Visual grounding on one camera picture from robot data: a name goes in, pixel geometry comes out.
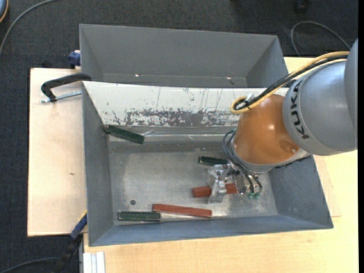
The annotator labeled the red-brown flat block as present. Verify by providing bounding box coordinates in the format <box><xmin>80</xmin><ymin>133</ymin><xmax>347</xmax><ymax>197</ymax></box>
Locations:
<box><xmin>191</xmin><ymin>183</ymin><xmax>238</xmax><ymax>199</ymax></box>
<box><xmin>151</xmin><ymin>203</ymin><xmax>213</xmax><ymax>218</ymax></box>

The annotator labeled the pale wood board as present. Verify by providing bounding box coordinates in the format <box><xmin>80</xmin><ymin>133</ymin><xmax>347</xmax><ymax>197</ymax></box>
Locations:
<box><xmin>27</xmin><ymin>68</ymin><xmax>89</xmax><ymax>237</ymax></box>

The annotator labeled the dark green flat block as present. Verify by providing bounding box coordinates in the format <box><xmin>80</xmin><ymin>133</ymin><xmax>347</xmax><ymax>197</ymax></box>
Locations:
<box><xmin>197</xmin><ymin>155</ymin><xmax>229</xmax><ymax>166</ymax></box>
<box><xmin>104</xmin><ymin>125</ymin><xmax>146</xmax><ymax>145</ymax></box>
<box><xmin>117</xmin><ymin>210</ymin><xmax>162</xmax><ymax>222</ymax></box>

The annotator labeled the grey metal bin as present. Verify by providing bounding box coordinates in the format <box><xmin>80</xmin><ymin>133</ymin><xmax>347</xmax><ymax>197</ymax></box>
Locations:
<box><xmin>78</xmin><ymin>23</ymin><xmax>334</xmax><ymax>247</ymax></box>

